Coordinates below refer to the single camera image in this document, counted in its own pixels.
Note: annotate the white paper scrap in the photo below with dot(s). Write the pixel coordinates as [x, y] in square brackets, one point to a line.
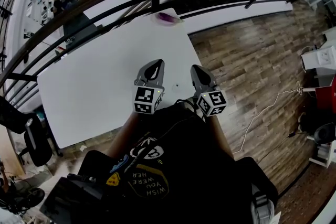
[82, 148]

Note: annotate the person's black printed shirt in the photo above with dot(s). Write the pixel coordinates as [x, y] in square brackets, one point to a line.
[183, 165]

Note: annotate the black backpack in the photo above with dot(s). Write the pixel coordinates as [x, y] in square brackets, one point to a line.
[73, 199]

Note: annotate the red cabinet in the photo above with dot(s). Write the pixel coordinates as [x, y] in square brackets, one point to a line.
[326, 98]

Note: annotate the grey bag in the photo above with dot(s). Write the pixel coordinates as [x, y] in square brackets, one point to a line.
[262, 207]

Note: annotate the black round chair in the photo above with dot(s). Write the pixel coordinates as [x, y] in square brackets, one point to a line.
[325, 133]

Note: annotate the person's left forearm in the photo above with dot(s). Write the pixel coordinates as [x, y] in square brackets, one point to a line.
[126, 136]

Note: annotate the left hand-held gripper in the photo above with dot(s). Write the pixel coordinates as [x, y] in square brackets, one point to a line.
[147, 98]

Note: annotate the wooden cabinet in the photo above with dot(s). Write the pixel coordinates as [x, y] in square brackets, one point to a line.
[10, 154]

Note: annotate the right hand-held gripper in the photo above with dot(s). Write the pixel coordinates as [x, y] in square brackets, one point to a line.
[212, 102]

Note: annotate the black office chair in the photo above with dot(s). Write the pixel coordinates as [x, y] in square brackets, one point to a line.
[34, 139]

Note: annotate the purple plastic object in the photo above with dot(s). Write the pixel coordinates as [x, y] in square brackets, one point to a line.
[168, 17]

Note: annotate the person's right forearm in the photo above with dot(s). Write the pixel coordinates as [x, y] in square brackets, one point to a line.
[221, 136]

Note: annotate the black metal railing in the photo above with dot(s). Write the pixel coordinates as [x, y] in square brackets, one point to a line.
[78, 8]

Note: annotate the white box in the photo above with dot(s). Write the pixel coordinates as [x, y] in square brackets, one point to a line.
[321, 57]

